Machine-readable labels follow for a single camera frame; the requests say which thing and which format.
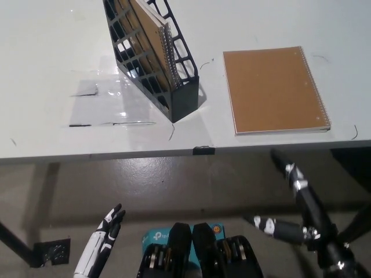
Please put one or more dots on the white and black left hand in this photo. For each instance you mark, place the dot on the white and black left hand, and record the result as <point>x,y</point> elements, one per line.
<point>100,236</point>

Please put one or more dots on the black and white right hand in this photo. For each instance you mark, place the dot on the black and white right hand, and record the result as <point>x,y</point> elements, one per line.
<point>313,208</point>

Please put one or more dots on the brown spiral notebook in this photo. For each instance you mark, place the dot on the brown spiral notebook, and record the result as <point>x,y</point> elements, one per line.
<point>150,43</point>
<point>275,89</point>

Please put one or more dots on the black lattice file holder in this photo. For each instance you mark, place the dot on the black lattice file holder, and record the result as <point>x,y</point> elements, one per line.
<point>184,101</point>

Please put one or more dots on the black table leg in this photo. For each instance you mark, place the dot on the black table leg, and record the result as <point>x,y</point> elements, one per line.
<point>360,220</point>
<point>17,246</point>

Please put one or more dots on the teal tp-link box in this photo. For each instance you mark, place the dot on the teal tp-link box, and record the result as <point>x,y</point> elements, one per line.
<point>155,235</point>

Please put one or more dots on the black tape strip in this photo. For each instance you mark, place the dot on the black tape strip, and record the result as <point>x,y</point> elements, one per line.
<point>203,150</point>

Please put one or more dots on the clear plastic sheet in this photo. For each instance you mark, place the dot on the clear plastic sheet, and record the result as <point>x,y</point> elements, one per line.
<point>116,95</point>

